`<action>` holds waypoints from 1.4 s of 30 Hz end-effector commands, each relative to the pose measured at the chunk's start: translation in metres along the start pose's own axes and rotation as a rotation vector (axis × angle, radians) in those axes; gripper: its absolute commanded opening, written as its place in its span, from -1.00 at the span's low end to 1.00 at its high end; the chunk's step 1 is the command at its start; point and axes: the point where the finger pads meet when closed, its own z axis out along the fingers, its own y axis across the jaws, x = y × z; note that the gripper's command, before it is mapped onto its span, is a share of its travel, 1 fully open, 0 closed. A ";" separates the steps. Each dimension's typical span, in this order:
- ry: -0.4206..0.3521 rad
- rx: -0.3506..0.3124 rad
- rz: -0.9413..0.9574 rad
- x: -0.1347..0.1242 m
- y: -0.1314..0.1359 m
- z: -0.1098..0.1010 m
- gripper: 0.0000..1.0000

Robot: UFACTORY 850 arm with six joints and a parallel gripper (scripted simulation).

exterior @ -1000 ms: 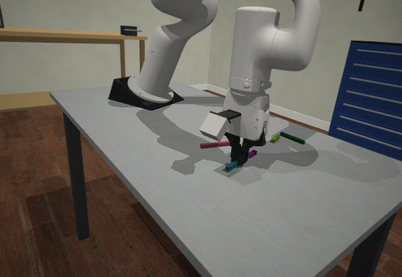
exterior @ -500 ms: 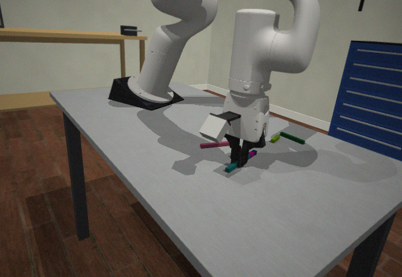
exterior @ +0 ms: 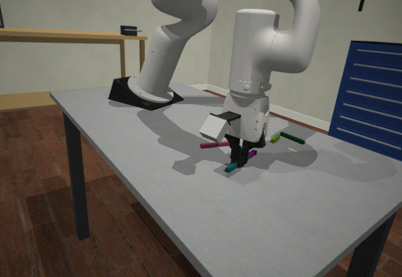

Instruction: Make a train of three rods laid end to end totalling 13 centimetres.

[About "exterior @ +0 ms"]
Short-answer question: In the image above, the turquoise rod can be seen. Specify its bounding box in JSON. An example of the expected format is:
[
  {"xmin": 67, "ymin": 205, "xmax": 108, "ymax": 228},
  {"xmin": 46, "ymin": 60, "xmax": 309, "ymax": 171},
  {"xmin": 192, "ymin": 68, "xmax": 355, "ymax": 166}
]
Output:
[{"xmin": 225, "ymin": 155, "xmax": 251, "ymax": 173}]

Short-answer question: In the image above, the pink rod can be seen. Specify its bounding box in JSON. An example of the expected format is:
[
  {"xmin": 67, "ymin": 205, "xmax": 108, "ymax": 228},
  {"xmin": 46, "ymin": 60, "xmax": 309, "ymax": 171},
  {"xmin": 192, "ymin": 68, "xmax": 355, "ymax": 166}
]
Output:
[{"xmin": 200, "ymin": 141, "xmax": 229, "ymax": 149}]

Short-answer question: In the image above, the dark green rod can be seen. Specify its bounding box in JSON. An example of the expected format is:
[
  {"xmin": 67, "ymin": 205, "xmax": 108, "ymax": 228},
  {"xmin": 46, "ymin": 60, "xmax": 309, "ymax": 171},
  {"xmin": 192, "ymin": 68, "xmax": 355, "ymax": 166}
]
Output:
[{"xmin": 280, "ymin": 132, "xmax": 305, "ymax": 144}]

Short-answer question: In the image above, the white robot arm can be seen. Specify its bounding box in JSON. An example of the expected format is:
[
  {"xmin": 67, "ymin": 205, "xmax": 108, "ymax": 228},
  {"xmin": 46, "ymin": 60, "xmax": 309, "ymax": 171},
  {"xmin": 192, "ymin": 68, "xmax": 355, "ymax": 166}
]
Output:
[{"xmin": 128, "ymin": 0, "xmax": 320, "ymax": 144}]

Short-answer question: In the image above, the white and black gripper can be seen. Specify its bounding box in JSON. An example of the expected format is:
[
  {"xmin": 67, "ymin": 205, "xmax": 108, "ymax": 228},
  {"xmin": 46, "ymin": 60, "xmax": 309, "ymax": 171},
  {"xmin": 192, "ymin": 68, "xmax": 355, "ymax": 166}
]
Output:
[{"xmin": 222, "ymin": 90, "xmax": 269, "ymax": 168}]

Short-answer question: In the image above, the lime green rod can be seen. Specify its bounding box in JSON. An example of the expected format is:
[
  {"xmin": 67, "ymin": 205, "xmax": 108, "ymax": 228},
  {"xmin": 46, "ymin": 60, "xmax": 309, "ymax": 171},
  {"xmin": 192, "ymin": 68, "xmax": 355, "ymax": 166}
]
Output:
[{"xmin": 271, "ymin": 134, "xmax": 280, "ymax": 143}]

